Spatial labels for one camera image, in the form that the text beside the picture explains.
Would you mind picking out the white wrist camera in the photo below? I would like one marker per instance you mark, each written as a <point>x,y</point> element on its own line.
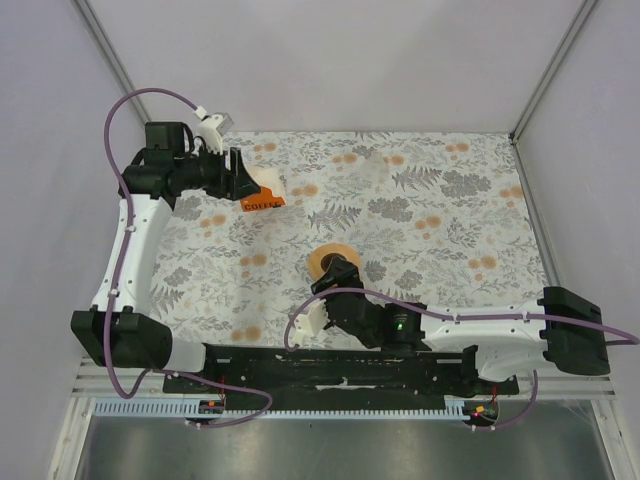
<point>308,325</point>
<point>212,127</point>

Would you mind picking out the floral tablecloth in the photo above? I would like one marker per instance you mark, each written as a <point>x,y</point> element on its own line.
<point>448,227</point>

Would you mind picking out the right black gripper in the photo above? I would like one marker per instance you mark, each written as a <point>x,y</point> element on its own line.
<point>342,273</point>

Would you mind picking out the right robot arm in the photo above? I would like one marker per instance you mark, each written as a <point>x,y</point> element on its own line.
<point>560,328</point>

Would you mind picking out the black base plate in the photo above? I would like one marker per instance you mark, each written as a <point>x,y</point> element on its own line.
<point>346,380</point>

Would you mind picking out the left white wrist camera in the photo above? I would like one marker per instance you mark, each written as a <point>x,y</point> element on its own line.
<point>212,127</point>

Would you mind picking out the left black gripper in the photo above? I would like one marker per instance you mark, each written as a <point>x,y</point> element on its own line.
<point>227,186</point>

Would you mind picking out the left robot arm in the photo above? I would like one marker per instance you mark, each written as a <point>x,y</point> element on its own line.
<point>118,330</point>

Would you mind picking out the orange coffee filter box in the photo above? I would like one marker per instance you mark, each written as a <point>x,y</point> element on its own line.
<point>272,192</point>

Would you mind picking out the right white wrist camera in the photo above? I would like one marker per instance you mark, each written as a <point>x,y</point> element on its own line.
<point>308,325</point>

